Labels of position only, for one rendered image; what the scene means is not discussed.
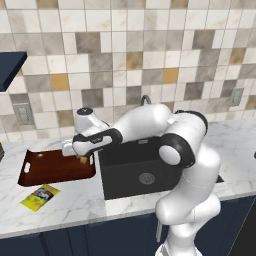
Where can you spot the brown wooden tray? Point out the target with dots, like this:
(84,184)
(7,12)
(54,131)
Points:
(56,168)

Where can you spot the dark curved faucet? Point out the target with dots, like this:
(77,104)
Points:
(145,99)

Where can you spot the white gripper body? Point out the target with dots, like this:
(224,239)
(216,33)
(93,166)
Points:
(68,148)

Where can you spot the yellow green packet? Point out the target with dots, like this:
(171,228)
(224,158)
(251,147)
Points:
(40,197)

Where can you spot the grey wall outlet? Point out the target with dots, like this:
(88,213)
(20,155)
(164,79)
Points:
(23,113)
(237,97)

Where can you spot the dark grey object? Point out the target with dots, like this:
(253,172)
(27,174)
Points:
(1,151)

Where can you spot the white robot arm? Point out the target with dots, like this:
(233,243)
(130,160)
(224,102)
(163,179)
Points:
(186,173)

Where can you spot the black sink basin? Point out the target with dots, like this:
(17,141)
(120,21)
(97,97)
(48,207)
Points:
(133,173)

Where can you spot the dark blue wall cupboard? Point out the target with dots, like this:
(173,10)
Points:
(10,68)

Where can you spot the dark blue cabinet door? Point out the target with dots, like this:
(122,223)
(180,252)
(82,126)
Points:
(65,240)
(220,226)
(123,235)
(20,245)

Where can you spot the yellow produce piece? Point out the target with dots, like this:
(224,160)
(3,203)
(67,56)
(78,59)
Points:
(83,160)

